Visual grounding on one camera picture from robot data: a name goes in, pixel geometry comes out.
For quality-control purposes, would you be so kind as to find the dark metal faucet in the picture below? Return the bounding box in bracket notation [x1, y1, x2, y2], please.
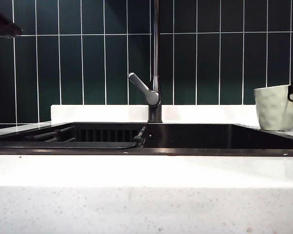
[147, 0, 163, 124]

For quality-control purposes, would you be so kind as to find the grey faucet lever handle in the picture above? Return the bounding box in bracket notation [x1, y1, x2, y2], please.
[128, 72, 161, 106]

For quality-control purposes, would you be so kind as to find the black kitchen sink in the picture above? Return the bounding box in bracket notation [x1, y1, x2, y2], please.
[0, 121, 293, 157]

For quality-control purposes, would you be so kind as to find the black sink drain rack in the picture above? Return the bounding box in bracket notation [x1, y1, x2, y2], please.
[25, 126, 77, 143]

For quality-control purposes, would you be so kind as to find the pale green ceramic mug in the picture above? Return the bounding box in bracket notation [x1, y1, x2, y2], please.
[253, 84, 293, 131]

